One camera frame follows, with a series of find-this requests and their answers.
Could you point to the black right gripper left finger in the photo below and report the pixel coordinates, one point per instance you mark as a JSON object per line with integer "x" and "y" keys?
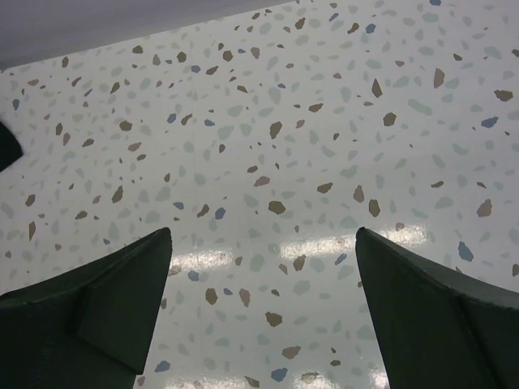
{"x": 90, "y": 327}

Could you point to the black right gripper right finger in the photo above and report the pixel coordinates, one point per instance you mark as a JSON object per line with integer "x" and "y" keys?
{"x": 436, "y": 327}

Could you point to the black t shirt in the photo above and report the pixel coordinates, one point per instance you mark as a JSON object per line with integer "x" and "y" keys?
{"x": 10, "y": 148}

